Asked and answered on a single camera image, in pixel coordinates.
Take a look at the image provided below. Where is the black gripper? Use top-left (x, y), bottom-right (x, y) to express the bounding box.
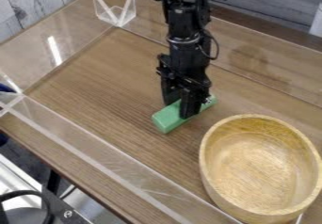
top-left (157, 38), bottom-right (212, 119)

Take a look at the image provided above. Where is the green rectangular block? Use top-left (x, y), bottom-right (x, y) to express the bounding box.
top-left (151, 94), bottom-right (219, 135)

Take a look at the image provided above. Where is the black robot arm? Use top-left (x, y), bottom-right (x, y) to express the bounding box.
top-left (156, 0), bottom-right (212, 119)

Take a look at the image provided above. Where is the brown wooden bowl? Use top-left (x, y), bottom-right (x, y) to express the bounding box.
top-left (199, 114), bottom-right (322, 224)

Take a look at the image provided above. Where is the black table leg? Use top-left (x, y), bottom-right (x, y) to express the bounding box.
top-left (46, 170), bottom-right (61, 195)

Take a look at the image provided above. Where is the black metal clamp plate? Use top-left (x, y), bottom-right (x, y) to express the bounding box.
top-left (42, 190), bottom-right (93, 224)

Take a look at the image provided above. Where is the clear acrylic corner bracket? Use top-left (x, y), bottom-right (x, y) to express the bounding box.
top-left (93, 0), bottom-right (136, 27)

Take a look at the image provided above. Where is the clear acrylic front wall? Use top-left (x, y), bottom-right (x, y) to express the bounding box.
top-left (0, 78), bottom-right (241, 224)

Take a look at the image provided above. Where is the black cable loop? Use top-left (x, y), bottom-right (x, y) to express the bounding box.
top-left (0, 189), bottom-right (53, 224)

